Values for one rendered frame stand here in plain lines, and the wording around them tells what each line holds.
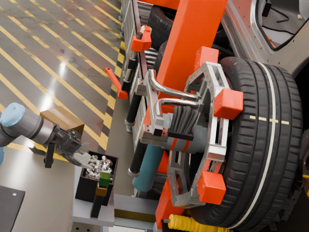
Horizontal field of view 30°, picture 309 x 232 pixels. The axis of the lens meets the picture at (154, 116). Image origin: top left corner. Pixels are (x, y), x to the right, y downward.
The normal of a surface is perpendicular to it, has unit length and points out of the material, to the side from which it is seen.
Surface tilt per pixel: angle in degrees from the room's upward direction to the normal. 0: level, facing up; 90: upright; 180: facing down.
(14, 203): 0
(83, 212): 0
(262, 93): 24
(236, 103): 35
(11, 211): 0
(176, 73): 90
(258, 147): 58
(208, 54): 45
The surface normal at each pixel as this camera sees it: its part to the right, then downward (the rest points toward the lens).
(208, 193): 0.08, 0.52
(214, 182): 0.26, -0.83
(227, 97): 0.26, -0.38
